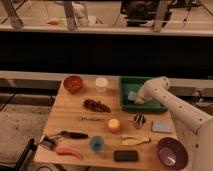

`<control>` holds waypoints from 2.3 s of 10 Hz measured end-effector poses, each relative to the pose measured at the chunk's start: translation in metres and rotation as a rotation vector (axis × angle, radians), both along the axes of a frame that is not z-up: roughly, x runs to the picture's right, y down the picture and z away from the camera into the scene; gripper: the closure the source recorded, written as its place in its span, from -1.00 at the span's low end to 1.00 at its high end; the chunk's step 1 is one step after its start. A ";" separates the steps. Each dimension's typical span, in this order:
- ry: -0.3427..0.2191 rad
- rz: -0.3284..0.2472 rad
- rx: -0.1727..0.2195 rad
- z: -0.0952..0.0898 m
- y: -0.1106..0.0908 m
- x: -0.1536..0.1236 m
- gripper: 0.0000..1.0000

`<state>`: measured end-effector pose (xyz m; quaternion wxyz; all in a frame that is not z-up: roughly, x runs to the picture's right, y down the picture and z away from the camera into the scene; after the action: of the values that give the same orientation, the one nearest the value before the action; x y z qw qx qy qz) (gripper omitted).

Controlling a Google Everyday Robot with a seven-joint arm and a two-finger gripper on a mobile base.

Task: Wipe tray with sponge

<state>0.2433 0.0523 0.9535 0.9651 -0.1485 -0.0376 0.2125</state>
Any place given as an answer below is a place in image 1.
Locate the bunch of dark grapes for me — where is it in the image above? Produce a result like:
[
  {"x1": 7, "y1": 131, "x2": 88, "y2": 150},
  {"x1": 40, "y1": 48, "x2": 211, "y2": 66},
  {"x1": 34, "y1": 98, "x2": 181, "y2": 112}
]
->
[{"x1": 83, "y1": 99, "x2": 111, "y2": 113}]

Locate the black handled brush tool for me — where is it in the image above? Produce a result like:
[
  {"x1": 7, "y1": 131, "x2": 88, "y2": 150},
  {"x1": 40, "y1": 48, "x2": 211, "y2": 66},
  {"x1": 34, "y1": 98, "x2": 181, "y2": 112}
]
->
[{"x1": 39, "y1": 131, "x2": 88, "y2": 151}]

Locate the small metal fork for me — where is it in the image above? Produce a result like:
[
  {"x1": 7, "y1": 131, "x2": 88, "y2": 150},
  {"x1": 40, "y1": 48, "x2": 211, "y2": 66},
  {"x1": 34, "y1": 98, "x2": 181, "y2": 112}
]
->
[{"x1": 80, "y1": 116, "x2": 105, "y2": 122}]

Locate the black rectangular block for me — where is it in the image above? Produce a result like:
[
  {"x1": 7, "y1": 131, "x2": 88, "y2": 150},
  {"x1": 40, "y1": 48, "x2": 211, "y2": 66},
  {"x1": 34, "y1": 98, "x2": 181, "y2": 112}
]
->
[{"x1": 114, "y1": 150, "x2": 138, "y2": 161}]

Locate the blue small cup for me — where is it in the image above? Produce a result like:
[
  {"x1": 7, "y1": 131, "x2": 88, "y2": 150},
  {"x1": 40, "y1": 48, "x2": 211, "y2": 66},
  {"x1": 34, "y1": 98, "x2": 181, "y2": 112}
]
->
[{"x1": 89, "y1": 136, "x2": 104, "y2": 153}]

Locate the green plastic tray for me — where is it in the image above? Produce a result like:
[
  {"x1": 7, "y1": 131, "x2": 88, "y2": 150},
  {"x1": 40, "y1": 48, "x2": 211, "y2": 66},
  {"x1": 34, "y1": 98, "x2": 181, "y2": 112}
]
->
[{"x1": 119, "y1": 76, "x2": 167, "y2": 113}]

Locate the black chair part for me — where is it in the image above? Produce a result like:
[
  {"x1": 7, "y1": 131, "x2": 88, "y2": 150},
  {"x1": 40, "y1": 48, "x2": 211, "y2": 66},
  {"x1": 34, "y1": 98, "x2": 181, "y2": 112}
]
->
[{"x1": 0, "y1": 138, "x2": 37, "y2": 171}]

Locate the orange round fruit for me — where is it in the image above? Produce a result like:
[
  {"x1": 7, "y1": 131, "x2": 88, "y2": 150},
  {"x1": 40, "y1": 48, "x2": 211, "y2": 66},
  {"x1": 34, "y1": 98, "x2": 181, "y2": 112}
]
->
[{"x1": 107, "y1": 118, "x2": 120, "y2": 133}]

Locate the orange carrot toy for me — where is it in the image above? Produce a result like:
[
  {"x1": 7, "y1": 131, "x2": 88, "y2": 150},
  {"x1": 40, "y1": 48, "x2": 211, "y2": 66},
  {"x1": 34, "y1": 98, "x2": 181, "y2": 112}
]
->
[{"x1": 55, "y1": 147, "x2": 83, "y2": 160}]

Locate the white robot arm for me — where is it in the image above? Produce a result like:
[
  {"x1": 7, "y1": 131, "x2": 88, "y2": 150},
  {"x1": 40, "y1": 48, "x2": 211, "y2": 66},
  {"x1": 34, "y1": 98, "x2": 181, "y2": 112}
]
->
[{"x1": 135, "y1": 76, "x2": 213, "y2": 171}]

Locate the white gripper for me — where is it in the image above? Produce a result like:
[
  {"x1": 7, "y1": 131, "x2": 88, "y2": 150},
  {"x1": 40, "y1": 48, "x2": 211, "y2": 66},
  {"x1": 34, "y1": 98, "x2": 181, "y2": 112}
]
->
[{"x1": 135, "y1": 87, "x2": 152, "y2": 105}]

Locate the white cup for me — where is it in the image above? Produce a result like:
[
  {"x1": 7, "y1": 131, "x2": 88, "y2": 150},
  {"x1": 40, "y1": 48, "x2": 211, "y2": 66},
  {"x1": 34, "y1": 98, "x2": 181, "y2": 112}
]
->
[{"x1": 95, "y1": 77, "x2": 108, "y2": 93}]

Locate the blue grey cloth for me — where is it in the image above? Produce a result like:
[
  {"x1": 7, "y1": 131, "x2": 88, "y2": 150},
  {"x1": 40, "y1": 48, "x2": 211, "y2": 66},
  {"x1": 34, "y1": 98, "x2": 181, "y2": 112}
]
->
[{"x1": 152, "y1": 120, "x2": 174, "y2": 134}]

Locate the yellow banana peel toy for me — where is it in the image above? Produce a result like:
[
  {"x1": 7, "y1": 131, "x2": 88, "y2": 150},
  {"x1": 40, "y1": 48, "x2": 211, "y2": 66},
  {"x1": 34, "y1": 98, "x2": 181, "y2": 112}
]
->
[{"x1": 121, "y1": 134, "x2": 151, "y2": 146}]

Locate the black striped cup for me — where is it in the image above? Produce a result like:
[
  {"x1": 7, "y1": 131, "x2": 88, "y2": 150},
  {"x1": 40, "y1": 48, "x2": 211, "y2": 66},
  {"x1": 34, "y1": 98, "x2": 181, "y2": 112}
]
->
[{"x1": 134, "y1": 114, "x2": 146, "y2": 129}]

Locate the wooden table board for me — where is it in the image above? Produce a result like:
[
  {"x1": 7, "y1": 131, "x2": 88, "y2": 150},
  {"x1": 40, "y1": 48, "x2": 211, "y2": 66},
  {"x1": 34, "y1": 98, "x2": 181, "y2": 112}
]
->
[{"x1": 34, "y1": 79, "x2": 172, "y2": 171}]

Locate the red bowl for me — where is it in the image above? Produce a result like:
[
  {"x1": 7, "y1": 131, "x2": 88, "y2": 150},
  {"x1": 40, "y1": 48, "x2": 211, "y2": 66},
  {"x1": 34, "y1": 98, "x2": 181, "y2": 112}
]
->
[{"x1": 63, "y1": 76, "x2": 83, "y2": 93}]

